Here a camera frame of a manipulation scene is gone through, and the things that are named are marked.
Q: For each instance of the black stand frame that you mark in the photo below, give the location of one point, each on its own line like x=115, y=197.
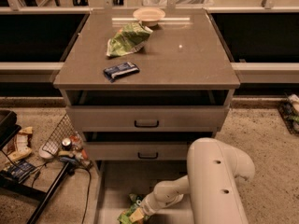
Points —
x=8, y=129

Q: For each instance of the top grey drawer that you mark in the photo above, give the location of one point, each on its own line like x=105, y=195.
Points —
x=143, y=111

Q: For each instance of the grey drawer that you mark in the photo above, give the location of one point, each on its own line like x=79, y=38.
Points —
x=143, y=111
x=121, y=178
x=125, y=146

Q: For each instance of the dark blue snack bar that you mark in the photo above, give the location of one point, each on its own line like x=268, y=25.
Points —
x=121, y=70

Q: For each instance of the white dish on floor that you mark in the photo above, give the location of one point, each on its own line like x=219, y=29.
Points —
x=48, y=150

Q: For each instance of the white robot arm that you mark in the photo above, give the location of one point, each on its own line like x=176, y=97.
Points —
x=213, y=170

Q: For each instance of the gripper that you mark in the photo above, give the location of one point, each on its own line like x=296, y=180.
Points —
x=148, y=205

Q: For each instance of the right wire basket with items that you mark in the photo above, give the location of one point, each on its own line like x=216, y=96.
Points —
x=288, y=110

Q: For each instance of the grey drawer cabinet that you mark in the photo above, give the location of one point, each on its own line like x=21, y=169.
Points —
x=184, y=53

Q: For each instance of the white bowl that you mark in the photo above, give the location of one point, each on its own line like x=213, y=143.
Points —
x=149, y=16

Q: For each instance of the green rice chip bag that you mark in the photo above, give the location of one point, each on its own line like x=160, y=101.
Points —
x=136, y=200

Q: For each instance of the middle grey drawer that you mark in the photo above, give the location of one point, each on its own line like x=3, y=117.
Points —
x=125, y=146

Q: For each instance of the bottom grey drawer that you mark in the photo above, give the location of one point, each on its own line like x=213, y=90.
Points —
x=121, y=178

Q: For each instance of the metal soda can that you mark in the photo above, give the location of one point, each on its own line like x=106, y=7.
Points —
x=66, y=144

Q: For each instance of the orange white snack bag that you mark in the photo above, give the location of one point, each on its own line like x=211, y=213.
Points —
x=20, y=146

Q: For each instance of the wire mesh basket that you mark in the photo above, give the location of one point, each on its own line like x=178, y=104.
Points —
x=76, y=155

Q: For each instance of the crumpled green chip bag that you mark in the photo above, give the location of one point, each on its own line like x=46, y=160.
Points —
x=131, y=38

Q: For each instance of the blue snack packet on floor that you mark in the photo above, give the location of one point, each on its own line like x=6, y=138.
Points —
x=19, y=171

